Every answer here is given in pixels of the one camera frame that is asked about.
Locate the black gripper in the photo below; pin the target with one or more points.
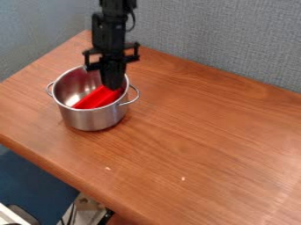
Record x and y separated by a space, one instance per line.
110 48

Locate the red rectangular block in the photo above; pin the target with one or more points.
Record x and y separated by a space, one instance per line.
101 97

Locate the stainless steel pot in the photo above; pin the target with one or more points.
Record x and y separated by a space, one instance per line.
74 86

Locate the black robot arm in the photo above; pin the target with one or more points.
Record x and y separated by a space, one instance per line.
118 8

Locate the white object at corner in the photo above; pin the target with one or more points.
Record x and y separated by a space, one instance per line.
9 217

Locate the metal table leg bracket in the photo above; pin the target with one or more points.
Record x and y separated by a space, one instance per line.
86 212

